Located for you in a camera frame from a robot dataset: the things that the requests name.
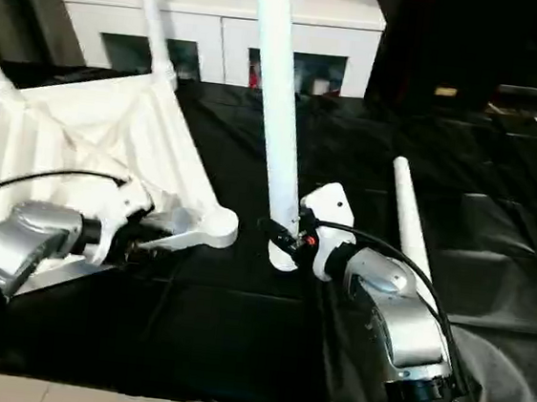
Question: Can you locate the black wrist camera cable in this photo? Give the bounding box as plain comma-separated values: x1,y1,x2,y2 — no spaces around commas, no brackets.
0,161,129,212
294,220,523,402

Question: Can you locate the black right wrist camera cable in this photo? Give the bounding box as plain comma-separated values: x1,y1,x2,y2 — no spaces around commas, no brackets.
294,220,523,402

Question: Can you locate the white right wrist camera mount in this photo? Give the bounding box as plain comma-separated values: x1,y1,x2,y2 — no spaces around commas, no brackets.
291,179,363,286

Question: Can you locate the white plastic table top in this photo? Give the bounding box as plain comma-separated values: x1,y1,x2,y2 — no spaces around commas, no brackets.
0,54,256,321

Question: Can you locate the black work mat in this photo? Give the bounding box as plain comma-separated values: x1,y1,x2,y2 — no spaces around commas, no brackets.
0,54,537,402

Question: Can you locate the black left wrist camera cable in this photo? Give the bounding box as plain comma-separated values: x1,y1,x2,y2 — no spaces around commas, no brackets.
0,161,129,212

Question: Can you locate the white cabinet with glass doors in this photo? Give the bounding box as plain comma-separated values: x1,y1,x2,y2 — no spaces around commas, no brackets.
53,0,388,101

